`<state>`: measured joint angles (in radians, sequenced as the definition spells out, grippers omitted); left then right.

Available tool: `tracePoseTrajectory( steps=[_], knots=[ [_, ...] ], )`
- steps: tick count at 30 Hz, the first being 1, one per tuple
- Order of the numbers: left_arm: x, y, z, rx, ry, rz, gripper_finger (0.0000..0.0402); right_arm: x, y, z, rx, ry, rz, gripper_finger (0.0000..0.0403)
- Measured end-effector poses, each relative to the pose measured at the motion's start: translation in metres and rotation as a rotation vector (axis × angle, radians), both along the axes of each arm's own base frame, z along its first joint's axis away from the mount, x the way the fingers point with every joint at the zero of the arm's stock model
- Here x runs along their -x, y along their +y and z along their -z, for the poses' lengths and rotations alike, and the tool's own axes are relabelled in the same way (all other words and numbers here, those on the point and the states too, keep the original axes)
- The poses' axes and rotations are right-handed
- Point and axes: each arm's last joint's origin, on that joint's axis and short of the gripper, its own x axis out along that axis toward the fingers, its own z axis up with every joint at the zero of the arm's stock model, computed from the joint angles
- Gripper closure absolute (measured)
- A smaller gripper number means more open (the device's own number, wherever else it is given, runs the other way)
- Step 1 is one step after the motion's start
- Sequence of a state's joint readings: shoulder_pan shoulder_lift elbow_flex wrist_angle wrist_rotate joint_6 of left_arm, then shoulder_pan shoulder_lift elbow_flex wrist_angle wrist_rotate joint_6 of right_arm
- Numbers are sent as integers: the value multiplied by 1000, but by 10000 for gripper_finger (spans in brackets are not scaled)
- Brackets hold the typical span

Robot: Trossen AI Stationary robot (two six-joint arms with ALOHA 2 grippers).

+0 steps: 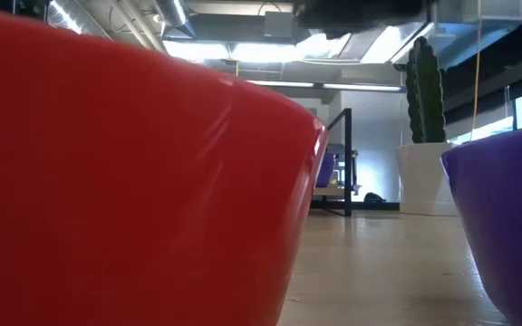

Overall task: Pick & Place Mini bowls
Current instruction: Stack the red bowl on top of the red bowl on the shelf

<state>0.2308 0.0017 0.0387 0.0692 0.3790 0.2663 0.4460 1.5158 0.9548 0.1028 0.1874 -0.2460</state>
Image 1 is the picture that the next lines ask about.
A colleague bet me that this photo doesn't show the fluorescent strip light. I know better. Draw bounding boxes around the fluorescent strip light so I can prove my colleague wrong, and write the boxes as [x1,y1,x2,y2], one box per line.
[242,79,316,89]
[322,82,402,93]

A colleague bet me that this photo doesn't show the red plastic bowl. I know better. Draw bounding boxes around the red plastic bowl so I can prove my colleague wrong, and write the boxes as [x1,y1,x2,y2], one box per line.
[0,6,330,326]

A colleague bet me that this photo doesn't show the grey ceiling box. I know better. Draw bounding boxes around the grey ceiling box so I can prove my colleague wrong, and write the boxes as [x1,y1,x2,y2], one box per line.
[263,11,295,40]

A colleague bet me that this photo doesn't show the wooden shelf black metal frame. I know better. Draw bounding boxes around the wooden shelf black metal frame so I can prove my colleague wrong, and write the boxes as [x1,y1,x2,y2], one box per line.
[313,107,361,217]

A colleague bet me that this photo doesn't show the silver ventilation duct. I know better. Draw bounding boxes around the silver ventilation duct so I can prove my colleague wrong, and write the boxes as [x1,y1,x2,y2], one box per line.
[154,0,197,38]

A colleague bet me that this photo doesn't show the yellow hanging cable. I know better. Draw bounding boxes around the yellow hanging cable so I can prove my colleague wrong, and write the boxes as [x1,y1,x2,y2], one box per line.
[469,0,484,141]

